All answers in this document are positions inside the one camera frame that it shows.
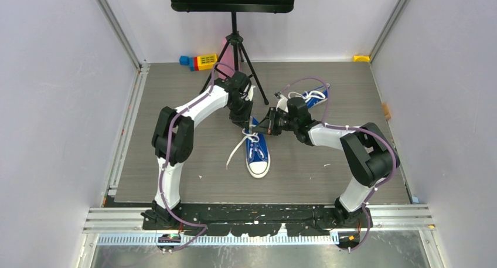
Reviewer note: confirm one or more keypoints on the blue canvas sneaker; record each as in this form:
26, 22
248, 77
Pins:
282, 102
257, 154

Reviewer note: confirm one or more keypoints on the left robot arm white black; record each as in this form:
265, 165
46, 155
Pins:
173, 137

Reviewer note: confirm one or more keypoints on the colourful toy block phone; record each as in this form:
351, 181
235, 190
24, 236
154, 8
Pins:
199, 63

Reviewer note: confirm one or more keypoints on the black tripod music stand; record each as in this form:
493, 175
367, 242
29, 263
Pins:
234, 39

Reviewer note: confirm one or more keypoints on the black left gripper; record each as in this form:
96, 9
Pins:
242, 119

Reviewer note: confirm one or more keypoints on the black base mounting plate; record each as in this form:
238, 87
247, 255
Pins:
254, 220

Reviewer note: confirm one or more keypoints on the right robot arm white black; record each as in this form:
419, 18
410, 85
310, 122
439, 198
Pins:
371, 159

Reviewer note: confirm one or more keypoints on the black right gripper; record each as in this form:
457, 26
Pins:
268, 125

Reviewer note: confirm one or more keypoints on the aluminium frame rail front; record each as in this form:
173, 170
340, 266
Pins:
123, 226

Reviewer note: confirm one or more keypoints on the small wooden block on wall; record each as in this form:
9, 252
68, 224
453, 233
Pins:
386, 111

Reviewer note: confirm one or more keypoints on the yellow corner piece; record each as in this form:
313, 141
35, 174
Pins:
361, 58

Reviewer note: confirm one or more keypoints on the pink block behind tripod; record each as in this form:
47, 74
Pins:
228, 58

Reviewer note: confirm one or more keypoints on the white shoelace of sneaker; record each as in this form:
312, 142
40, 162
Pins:
312, 97
242, 142

